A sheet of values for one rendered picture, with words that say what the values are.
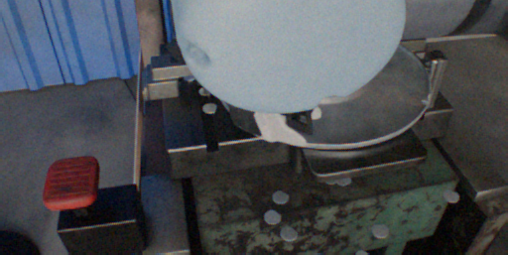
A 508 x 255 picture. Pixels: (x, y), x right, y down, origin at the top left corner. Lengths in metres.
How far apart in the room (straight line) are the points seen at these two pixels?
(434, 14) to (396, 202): 0.51
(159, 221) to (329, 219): 0.24
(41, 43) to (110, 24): 0.32
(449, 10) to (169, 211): 0.49
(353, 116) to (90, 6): 1.50
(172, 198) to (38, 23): 1.44
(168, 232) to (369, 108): 0.30
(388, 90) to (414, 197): 0.18
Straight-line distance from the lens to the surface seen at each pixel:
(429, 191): 0.68
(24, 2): 1.92
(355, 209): 0.63
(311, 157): 0.46
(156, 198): 0.61
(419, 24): 0.17
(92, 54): 1.98
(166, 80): 0.67
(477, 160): 0.74
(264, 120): 0.42
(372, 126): 0.51
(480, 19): 0.18
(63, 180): 0.51
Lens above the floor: 1.11
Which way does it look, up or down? 39 degrees down
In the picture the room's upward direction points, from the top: straight up
